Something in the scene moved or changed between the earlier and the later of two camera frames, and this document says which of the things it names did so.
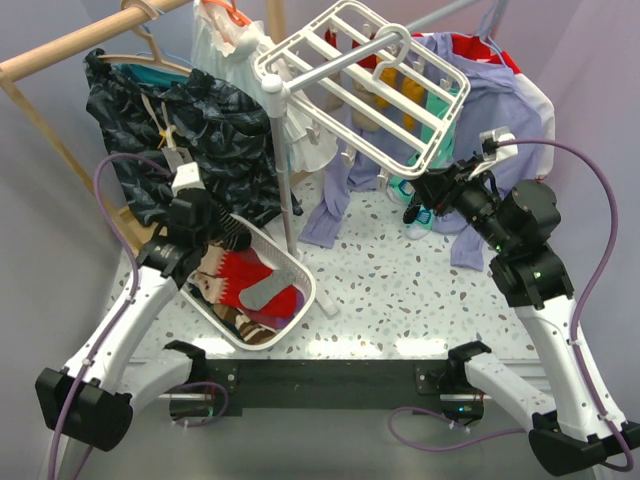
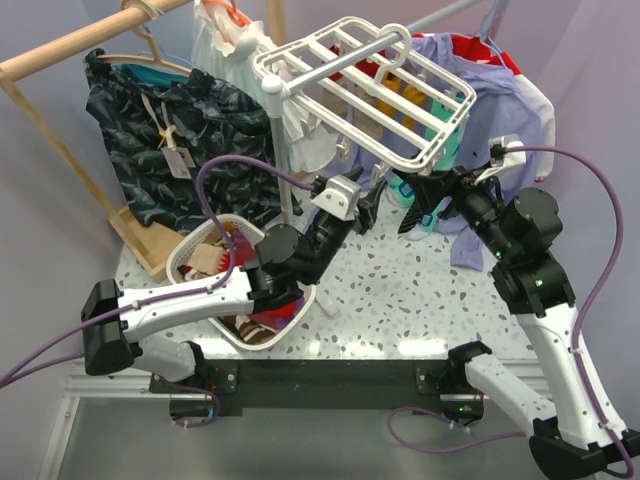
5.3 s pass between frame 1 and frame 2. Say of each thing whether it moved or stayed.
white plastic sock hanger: moved
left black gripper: moved
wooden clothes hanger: stayed
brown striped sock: stayed
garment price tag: stayed
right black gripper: stayed
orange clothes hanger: stayed
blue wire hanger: stayed
